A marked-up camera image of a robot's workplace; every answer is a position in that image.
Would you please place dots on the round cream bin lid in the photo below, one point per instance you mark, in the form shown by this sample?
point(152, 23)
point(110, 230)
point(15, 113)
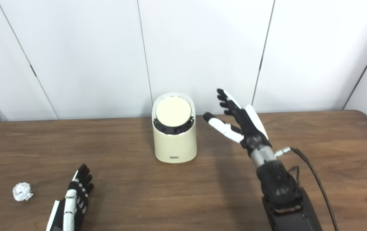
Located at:
point(173, 111)

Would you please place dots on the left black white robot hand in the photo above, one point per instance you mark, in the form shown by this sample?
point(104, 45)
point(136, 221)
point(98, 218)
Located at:
point(71, 211)

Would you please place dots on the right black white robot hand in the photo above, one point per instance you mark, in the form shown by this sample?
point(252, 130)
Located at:
point(249, 128)

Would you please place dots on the white paper ball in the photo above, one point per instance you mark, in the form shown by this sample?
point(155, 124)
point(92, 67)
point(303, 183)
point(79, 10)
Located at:
point(22, 192)

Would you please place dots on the cream-colored desktop bin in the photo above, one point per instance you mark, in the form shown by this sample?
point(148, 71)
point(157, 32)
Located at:
point(175, 146)

